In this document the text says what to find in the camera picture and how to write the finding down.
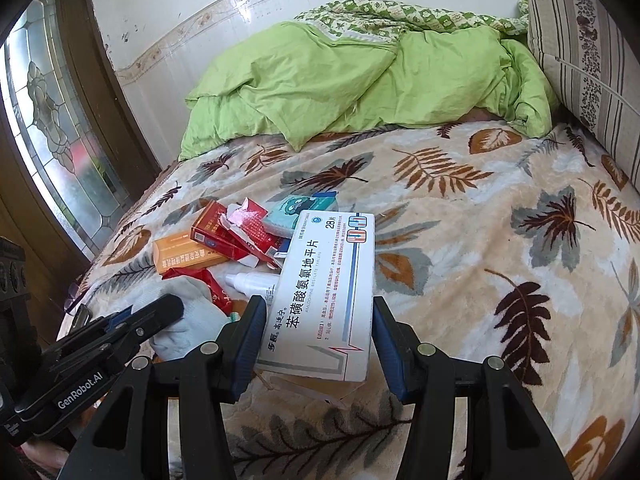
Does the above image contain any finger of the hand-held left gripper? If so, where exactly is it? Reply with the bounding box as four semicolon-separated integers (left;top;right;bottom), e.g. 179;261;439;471
100;294;185;347

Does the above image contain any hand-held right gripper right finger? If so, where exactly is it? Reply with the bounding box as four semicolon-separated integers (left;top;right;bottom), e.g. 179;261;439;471
372;296;576;480

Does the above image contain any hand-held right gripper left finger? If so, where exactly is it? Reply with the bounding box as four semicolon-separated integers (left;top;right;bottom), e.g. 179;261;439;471
57;295;268;480

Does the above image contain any orange cardboard box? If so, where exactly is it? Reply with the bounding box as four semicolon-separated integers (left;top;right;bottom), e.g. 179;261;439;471
152;234;231;276

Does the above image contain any white medicine box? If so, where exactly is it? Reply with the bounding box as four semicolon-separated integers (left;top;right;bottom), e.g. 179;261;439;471
254;212;377;406

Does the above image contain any torn red paper packet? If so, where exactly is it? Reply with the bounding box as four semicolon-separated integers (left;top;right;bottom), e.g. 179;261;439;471
224;198;287;269

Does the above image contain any white cloth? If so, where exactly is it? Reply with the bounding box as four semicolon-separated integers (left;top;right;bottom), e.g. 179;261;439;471
131;276;232;362

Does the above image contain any red foil sachet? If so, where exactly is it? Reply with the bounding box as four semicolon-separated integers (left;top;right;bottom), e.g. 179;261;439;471
162;266;236;312

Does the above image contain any white dropper bottle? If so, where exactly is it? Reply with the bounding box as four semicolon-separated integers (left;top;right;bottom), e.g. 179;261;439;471
224;271;282;297

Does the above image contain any black phone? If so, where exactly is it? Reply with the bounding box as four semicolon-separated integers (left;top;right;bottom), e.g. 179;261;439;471
70;304;92;332

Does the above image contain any red cigarette pack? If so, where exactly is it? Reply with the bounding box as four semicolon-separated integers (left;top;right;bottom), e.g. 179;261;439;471
190;200;242;262

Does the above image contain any leaf print blanket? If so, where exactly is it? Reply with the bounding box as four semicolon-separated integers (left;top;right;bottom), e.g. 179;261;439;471
55;119;640;480

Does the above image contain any teal tissue packet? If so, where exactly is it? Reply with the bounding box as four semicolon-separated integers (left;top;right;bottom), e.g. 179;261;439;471
262;195;341;238

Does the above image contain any stained glass pane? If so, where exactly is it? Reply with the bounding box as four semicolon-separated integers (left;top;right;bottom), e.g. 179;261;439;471
2;0;127;262

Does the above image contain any green duvet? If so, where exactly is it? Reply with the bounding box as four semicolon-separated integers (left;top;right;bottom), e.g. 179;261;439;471
178;0;562;162

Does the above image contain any striped floral cushion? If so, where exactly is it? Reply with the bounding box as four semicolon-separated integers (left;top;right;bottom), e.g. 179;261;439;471
526;0;640;187

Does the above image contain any wooden door frame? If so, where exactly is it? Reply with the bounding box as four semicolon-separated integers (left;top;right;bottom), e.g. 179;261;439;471
0;0;167;321

